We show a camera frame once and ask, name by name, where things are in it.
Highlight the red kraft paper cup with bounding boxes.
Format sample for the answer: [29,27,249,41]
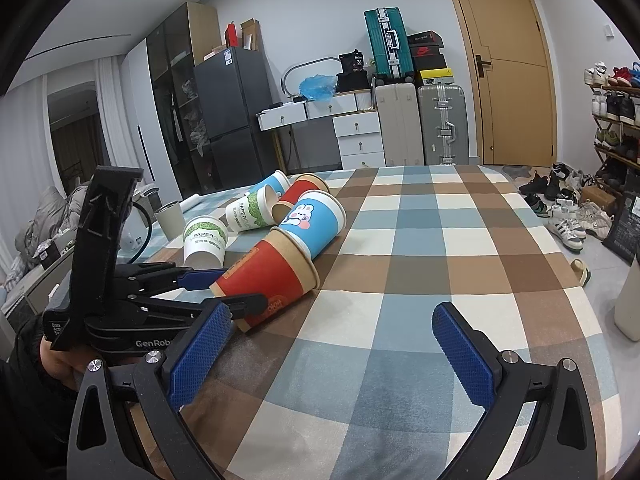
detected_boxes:
[210,228,320,333]
[271,174,329,224]

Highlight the green white paper cup front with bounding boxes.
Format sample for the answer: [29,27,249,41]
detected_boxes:
[182,216,228,270]

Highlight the green white paper cup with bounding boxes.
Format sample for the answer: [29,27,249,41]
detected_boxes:
[182,216,228,270]
[224,184,278,232]

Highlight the grey upright tumbler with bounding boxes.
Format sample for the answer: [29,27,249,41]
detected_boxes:
[154,200,186,242]

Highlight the green white paper cup rear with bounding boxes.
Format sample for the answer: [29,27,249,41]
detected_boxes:
[224,184,278,232]

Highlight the blue bunny paper cup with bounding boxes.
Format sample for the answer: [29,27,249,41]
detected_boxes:
[278,190,346,260]

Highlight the blue paper cup rear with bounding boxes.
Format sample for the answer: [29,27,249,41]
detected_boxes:
[250,169,291,197]

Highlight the person's hand holding gripper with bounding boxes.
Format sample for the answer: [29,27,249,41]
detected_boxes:
[39,337,92,390]

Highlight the grey clothes pile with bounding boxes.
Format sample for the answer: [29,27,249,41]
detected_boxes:
[14,182,89,266]

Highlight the checkered tablecloth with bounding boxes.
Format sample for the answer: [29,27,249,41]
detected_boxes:
[119,162,626,480]

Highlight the black refrigerator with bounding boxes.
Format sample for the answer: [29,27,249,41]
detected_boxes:
[194,47,279,188]

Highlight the white drawer desk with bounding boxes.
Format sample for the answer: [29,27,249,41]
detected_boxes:
[257,90,386,169]

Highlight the blue plastic bag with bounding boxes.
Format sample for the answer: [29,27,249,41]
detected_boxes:
[298,74,337,101]

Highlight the dark glass cabinet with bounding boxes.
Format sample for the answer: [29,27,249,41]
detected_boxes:
[146,2,221,198]

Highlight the red box on fridge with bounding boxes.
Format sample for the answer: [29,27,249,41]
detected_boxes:
[224,22,239,48]

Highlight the cardboard box on fridge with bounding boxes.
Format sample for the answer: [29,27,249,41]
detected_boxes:
[241,18,260,51]

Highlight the white sneakers on floor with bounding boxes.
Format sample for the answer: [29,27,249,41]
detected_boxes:
[518,162,612,254]

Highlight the black bag on desk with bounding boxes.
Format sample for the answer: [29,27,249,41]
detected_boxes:
[335,49,369,93]

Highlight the beige suitcase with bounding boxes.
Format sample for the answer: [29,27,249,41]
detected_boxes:
[375,84,424,166]

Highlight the silver aluminium suitcase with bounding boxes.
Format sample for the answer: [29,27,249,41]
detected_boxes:
[418,84,469,166]

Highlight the teal suitcase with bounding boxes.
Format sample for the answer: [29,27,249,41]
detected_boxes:
[363,8,414,84]

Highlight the stacked shoe boxes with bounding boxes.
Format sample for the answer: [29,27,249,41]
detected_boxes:
[408,30,452,81]

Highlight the shoe rack with shoes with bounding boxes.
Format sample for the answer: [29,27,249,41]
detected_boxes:
[584,61,639,194]

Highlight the wooden door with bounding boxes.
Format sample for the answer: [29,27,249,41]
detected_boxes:
[452,0,558,167]

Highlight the black cable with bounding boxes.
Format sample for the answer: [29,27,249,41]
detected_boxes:
[117,201,153,266]

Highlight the oval mirror frame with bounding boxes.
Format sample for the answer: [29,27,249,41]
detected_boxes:
[279,55,342,100]

